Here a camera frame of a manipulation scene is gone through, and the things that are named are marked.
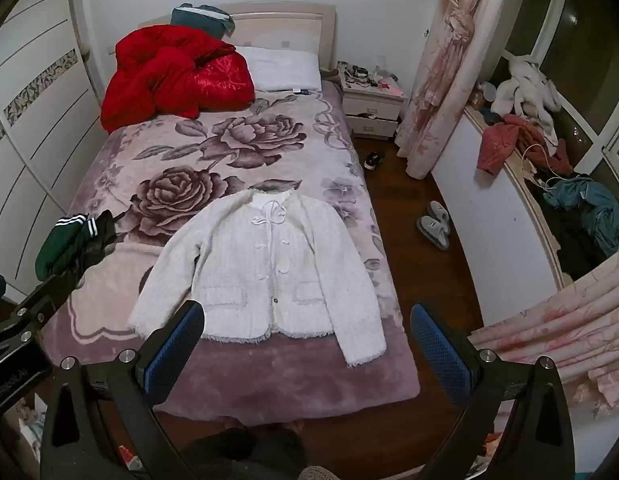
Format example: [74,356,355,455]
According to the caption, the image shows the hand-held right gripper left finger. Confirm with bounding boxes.
[39,300,206,480]

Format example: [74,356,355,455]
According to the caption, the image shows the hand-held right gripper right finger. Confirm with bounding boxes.
[410,302,576,480]

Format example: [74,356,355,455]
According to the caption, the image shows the white knit jacket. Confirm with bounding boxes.
[128,189,387,368]

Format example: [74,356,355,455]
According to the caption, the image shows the dark clothes heap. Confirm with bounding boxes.
[539,205,610,281]

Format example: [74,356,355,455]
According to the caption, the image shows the green striped pants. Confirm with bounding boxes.
[35,213,90,281]

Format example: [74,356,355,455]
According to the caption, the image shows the pale printed bag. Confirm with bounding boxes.
[18,395,46,466]

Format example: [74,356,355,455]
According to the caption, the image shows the black garment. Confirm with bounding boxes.
[52,210,117,281]

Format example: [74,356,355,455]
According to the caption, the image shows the loose pink floral curtain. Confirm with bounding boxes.
[469,252,619,418]

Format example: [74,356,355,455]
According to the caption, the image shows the grey slipper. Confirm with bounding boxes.
[417,215,450,251]
[428,201,451,233]

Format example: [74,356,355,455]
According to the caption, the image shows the white sliding wardrobe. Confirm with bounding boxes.
[0,0,107,306]

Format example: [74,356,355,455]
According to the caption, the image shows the floral plush blanket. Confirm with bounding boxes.
[39,80,423,418]

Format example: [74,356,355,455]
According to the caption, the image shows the blue garment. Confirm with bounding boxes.
[542,176,619,256]

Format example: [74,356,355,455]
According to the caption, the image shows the red garment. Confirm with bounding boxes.
[477,114,573,177]

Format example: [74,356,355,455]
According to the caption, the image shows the white nightstand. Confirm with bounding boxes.
[337,67,409,141]

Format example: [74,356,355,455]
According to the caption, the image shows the red quilt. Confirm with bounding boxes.
[100,25,255,133]

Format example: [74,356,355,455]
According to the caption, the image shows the pile of small toiletries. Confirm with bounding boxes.
[338,60,403,92]

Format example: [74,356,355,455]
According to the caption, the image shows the tied pink floral curtain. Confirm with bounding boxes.
[394,0,515,178]

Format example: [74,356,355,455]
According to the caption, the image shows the white pillow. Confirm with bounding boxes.
[234,46,323,93]

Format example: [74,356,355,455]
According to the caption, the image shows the teal folded cloth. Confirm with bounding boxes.
[170,4,235,38]

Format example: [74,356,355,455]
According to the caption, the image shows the beige bed headboard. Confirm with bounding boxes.
[136,2,337,73]

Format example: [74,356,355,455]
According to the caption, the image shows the white cable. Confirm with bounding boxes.
[522,144,560,186]

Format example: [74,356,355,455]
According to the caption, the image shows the white window frame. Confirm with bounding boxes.
[499,0,619,161]

